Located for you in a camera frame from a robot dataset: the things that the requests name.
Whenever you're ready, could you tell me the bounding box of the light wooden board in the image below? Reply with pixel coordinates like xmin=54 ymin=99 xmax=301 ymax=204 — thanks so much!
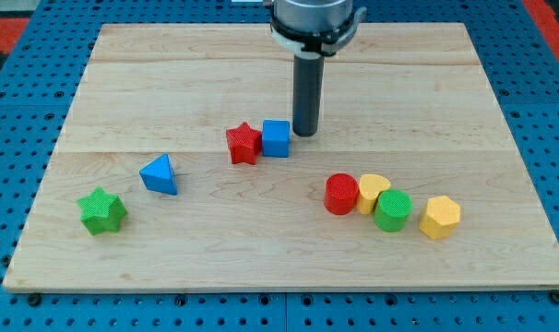
xmin=3 ymin=23 xmax=559 ymax=293

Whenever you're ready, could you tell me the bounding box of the green cylinder block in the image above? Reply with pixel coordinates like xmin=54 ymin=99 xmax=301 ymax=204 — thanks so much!
xmin=374 ymin=189 xmax=413 ymax=232

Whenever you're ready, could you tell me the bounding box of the red cylinder block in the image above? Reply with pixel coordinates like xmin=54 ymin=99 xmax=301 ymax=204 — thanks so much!
xmin=324 ymin=173 xmax=359 ymax=215

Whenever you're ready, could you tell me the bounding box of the yellow heart block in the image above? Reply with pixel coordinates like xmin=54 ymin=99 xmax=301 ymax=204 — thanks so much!
xmin=356 ymin=173 xmax=391 ymax=215

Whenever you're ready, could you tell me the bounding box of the red star block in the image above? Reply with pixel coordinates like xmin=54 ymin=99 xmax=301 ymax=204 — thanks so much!
xmin=226 ymin=122 xmax=262 ymax=165

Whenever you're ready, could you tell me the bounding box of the blue cube block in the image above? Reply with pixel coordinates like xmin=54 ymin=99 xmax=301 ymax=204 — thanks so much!
xmin=262 ymin=119 xmax=291 ymax=158

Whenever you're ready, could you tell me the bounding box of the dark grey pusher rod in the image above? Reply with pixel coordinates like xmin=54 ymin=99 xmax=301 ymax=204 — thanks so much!
xmin=292 ymin=56 xmax=324 ymax=137

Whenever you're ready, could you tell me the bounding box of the blue triangle block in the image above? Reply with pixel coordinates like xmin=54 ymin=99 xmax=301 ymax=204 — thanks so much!
xmin=139 ymin=154 xmax=178 ymax=196

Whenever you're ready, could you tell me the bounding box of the yellow hexagon block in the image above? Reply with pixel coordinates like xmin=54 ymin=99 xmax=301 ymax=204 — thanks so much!
xmin=418 ymin=196 xmax=461 ymax=240

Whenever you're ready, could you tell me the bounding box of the green star block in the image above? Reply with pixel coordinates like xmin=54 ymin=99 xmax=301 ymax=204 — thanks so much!
xmin=77 ymin=186 xmax=127 ymax=236

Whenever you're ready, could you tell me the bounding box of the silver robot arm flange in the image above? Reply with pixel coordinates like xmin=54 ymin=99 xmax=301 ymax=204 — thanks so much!
xmin=264 ymin=0 xmax=367 ymax=60

